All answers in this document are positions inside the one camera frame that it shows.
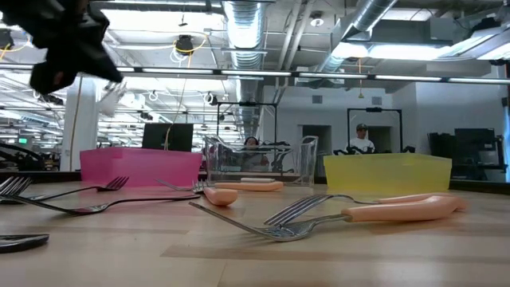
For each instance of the pink plastic bin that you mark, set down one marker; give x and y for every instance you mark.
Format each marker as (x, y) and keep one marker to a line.
(139, 167)

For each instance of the black metal frame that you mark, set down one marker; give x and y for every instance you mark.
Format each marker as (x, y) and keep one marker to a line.
(247, 103)
(374, 109)

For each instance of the person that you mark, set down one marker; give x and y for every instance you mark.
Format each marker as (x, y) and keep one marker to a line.
(361, 143)
(251, 141)

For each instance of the clear plastic bin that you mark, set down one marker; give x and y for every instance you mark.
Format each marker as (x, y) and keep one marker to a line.
(311, 159)

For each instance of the black monitor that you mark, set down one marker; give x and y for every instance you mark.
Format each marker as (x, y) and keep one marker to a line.
(159, 137)

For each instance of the green exit sign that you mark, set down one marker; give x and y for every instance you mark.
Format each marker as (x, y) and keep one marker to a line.
(22, 140)

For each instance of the yellow plastic bin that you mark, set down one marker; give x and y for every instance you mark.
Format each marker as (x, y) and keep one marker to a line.
(386, 171)

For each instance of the slanted silver air duct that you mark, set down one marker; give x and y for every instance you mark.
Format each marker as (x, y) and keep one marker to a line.
(358, 24)

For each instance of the round ceiling fixture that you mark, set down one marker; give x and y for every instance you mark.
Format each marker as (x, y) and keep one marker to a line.
(316, 22)

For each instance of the black equipment rack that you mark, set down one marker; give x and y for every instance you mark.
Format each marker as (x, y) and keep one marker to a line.
(474, 143)

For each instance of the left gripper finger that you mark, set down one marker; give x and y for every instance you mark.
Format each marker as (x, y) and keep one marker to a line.
(101, 61)
(95, 73)

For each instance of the white building pillar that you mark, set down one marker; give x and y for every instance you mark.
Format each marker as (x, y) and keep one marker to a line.
(85, 131)

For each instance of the long light strip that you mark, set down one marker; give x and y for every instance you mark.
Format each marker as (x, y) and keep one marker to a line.
(255, 73)

